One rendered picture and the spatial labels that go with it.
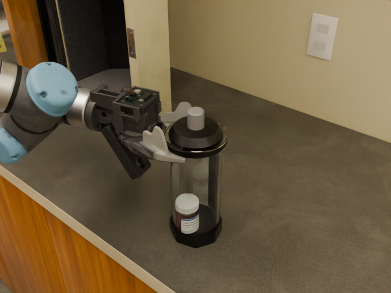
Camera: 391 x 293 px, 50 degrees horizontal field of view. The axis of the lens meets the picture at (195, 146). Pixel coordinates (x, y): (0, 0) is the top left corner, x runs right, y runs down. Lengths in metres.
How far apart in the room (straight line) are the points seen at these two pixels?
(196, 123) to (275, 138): 0.48
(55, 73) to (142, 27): 0.38
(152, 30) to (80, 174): 0.38
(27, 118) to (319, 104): 0.85
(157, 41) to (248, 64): 0.40
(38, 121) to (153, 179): 0.37
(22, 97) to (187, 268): 0.40
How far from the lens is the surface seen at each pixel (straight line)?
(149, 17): 1.00
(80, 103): 0.77
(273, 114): 1.23
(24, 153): 0.77
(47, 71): 0.65
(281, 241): 0.84
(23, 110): 0.66
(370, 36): 1.15
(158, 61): 1.05
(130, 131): 0.74
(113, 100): 0.73
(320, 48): 1.20
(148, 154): 0.69
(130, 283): 0.94
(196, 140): 0.66
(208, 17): 1.39
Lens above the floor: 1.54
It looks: 34 degrees down
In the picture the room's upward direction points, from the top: straight up
